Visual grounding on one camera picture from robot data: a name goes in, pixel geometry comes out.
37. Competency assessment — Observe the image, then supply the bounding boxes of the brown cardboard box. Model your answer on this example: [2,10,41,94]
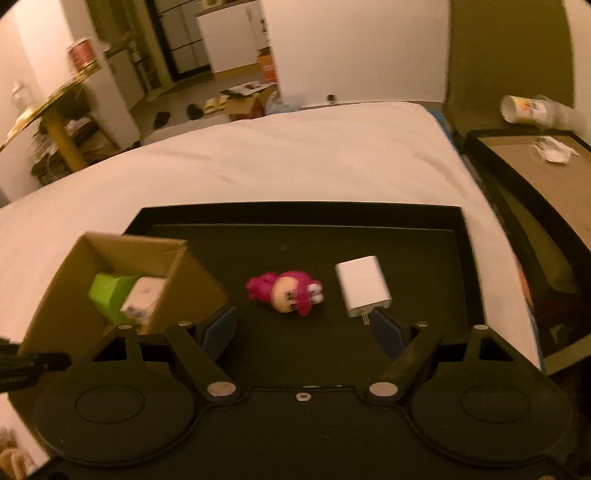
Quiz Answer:
[19,232,238,361]

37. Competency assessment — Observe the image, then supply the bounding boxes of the white square figure toy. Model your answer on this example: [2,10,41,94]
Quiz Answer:
[120,276,166,325]

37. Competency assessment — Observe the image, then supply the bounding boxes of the white power adapter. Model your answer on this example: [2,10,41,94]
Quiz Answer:
[335,256,392,326]

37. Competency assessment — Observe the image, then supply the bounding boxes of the pink hooded doll figure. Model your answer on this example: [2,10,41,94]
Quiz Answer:
[245,271,325,317]

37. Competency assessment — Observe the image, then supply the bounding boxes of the green cube toy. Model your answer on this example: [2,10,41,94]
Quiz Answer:
[88,272,139,325]

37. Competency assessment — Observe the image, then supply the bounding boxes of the person hand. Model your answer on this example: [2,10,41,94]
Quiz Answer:
[0,427,37,480]

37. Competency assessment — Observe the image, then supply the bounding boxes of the white bed sheet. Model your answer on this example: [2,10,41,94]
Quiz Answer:
[1,102,540,363]

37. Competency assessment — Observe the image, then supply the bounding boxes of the black slippers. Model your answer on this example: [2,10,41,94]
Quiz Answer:
[152,103,204,130]

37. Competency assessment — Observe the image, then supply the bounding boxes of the yellow slippers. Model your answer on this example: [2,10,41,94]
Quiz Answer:
[204,95,229,115]

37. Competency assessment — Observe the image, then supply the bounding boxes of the open cardboard box on floor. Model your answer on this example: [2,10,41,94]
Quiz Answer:
[221,81,277,122]

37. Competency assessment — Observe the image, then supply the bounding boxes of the round yellow side table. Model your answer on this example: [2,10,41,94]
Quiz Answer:
[1,61,101,172]

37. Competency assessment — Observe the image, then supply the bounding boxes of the stack of paper cups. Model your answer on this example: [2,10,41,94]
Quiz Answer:
[500,95,587,133]

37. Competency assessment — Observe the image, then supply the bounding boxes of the glass jar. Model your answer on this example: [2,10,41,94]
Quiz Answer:
[12,80,34,113]

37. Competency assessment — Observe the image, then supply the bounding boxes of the orange box on floor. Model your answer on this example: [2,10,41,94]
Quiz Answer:
[257,54,277,83]

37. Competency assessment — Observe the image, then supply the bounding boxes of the red tin can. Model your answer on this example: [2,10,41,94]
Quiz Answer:
[67,38,97,71]

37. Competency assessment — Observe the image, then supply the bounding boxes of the white cabinet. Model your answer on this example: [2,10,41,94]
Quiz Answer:
[197,1,270,74]

